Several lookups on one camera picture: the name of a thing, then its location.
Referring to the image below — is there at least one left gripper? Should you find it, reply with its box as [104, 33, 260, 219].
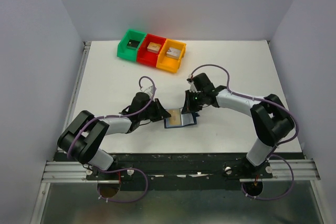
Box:
[139, 98, 172, 122]

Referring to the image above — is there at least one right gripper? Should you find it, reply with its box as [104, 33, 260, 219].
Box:
[181, 89, 205, 114]

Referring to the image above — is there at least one blue card holder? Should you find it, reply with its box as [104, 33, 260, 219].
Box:
[164, 108, 199, 129]

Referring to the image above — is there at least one gold credit card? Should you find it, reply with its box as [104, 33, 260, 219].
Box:
[167, 109, 182, 127]

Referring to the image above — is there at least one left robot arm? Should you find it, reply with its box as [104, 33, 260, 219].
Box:
[57, 92, 171, 179]

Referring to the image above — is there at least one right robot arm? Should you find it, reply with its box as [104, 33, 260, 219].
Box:
[181, 73, 295, 178]

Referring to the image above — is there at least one yellow bin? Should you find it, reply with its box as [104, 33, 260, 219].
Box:
[156, 39, 186, 73]

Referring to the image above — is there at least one grey block in yellow bin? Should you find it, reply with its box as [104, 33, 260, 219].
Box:
[166, 47, 182, 59]

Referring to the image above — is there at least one red bin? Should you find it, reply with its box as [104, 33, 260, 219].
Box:
[136, 34, 166, 68]

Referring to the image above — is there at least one tan block in red bin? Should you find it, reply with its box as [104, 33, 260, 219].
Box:
[147, 42, 161, 53]

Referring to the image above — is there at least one green bin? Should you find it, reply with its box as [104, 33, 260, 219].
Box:
[117, 29, 147, 62]

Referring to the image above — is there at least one dark block in green bin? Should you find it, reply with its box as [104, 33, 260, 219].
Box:
[127, 39, 140, 50]

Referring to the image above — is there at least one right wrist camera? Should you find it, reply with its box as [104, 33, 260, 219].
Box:
[187, 74, 198, 93]

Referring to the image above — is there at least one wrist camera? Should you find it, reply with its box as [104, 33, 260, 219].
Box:
[140, 86, 155, 97]
[187, 74, 198, 93]

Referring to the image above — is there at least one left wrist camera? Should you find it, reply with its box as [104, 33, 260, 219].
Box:
[140, 86, 155, 97]

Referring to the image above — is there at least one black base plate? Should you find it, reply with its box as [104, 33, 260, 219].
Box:
[86, 153, 272, 191]

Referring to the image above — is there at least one aluminium rail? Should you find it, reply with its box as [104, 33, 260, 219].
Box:
[41, 162, 87, 183]

